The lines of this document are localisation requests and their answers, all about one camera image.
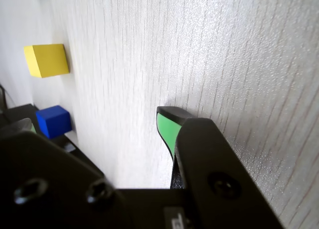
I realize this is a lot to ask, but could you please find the black shallow tray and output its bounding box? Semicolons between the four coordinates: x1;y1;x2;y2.
0;104;81;155

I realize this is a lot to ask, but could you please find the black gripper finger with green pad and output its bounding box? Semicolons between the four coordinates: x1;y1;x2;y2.
156;106;285;229
0;118;133;229

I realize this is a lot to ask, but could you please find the thin black cable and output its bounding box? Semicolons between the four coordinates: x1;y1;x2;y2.
0;83;8;108

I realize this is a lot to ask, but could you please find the yellow cube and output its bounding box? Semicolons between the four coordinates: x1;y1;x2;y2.
23;43;70;78

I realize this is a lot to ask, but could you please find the blue cube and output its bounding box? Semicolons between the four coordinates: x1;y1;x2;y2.
35;105;72;140

